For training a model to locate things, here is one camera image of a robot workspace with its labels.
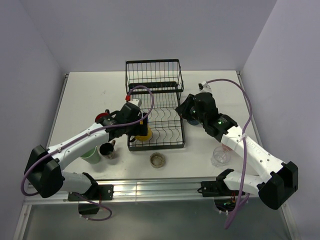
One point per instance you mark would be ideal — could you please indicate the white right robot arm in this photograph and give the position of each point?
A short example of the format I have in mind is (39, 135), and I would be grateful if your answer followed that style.
(275, 181)

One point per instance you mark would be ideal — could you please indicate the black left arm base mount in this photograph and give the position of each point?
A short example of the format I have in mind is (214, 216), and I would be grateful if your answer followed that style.
(90, 203)

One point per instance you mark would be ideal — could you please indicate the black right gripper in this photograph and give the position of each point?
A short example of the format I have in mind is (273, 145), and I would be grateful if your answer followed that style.
(183, 109)

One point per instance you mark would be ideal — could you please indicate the black metal mug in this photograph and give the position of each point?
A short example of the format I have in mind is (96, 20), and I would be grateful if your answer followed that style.
(107, 150)

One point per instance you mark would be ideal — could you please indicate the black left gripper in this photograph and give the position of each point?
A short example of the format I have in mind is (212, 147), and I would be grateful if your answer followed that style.
(141, 129)

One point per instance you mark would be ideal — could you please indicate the small brown glass jar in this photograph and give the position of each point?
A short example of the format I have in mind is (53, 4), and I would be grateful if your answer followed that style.
(157, 160)

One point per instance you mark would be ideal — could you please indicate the clear glass front right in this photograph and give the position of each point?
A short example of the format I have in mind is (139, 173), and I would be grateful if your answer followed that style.
(219, 157)

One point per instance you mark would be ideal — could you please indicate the red mug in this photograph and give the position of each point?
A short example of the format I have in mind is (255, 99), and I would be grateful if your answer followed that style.
(101, 115)

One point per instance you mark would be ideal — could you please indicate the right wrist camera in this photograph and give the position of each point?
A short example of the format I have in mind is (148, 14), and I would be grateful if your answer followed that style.
(204, 87)

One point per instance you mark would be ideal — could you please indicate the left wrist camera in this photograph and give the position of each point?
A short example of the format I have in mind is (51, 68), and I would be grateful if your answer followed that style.
(131, 108)

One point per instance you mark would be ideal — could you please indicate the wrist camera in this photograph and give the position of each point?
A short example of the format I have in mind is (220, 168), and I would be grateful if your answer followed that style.
(131, 108)
(204, 87)

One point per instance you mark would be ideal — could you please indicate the black wire dish rack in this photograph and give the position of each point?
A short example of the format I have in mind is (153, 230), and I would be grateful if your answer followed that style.
(158, 83)

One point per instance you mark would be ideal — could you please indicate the green plastic cup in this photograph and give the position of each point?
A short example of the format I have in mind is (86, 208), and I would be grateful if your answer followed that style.
(92, 156)

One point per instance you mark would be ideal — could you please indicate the dark blue mug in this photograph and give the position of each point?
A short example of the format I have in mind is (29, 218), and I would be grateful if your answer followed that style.
(193, 122)

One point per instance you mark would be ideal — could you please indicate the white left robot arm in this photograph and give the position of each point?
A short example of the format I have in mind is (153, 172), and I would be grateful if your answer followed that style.
(45, 169)

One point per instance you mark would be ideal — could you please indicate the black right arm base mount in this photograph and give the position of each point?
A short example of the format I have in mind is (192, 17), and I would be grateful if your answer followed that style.
(226, 201)

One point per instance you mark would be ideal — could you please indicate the aluminium frame rail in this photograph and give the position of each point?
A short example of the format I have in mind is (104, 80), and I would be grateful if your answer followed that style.
(136, 190)

